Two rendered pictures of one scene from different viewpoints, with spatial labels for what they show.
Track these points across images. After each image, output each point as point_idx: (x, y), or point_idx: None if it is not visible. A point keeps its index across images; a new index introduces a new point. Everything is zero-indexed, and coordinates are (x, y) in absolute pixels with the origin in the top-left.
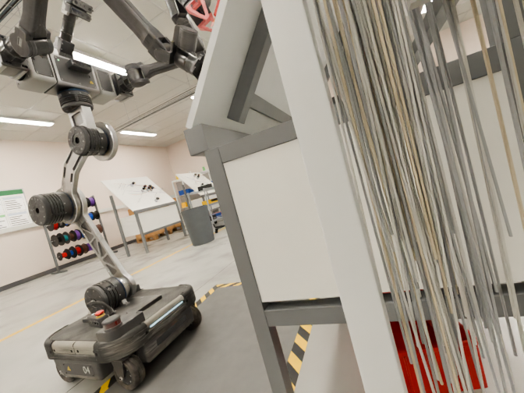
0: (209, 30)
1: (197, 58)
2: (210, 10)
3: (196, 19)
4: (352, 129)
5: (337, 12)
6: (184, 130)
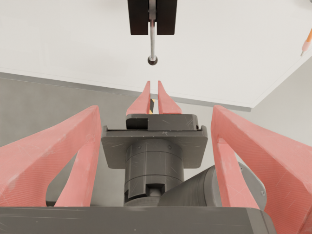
0: (95, 167)
1: (206, 144)
2: (26, 206)
3: None
4: None
5: None
6: (250, 110)
